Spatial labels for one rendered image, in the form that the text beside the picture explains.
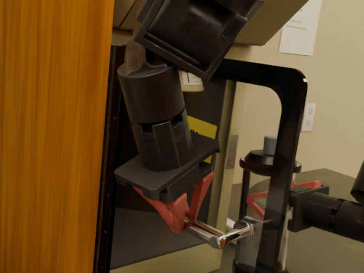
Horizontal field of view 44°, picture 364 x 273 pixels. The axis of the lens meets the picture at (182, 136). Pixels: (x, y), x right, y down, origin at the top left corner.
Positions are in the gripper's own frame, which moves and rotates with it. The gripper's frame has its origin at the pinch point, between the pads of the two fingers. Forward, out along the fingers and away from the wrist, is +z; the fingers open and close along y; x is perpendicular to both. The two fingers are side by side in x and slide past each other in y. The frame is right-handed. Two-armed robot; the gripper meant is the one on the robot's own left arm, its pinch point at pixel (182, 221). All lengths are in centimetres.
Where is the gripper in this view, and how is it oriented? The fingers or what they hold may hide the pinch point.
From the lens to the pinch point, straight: 52.6
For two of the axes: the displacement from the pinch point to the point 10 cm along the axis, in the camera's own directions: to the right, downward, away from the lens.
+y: -6.9, 4.6, -5.6
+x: 7.1, 2.3, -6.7
